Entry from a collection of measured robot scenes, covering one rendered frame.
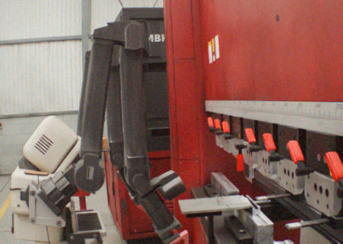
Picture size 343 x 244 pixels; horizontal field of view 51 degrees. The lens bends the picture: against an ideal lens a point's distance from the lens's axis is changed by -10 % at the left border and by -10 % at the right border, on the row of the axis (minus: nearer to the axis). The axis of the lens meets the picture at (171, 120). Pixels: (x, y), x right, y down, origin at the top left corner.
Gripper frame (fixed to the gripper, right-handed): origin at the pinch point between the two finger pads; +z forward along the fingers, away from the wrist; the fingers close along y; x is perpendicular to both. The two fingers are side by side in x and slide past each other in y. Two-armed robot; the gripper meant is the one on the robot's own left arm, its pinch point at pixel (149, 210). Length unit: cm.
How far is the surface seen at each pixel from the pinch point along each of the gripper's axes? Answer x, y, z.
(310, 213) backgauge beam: -51, -22, 32
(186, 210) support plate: -11.6, -7.2, 5.5
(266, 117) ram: -41, -42, -19
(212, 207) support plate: -20.8, -8.0, 10.1
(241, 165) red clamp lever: -34.7, -19.5, -2.3
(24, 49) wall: 31, 687, -203
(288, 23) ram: -48, -66, -42
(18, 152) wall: 153, 689, -19
